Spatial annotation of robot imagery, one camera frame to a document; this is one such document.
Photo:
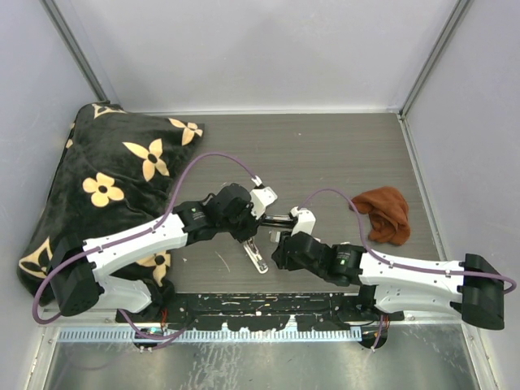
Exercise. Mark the black floral cushion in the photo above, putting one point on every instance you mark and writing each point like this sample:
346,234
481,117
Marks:
116,171

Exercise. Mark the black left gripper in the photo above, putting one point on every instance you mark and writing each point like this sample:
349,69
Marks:
254,220

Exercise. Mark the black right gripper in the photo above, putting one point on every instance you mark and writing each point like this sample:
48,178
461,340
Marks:
281,257

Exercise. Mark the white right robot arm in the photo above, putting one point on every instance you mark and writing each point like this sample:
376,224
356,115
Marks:
390,284

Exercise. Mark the orange brown cloth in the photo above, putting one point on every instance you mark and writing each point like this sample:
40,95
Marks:
388,212

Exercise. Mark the black stapler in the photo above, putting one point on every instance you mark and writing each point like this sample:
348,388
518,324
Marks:
284,221

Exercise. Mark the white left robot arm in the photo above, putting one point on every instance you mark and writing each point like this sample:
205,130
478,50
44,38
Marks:
82,272

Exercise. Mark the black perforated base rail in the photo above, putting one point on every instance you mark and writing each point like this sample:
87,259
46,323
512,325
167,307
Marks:
320,311

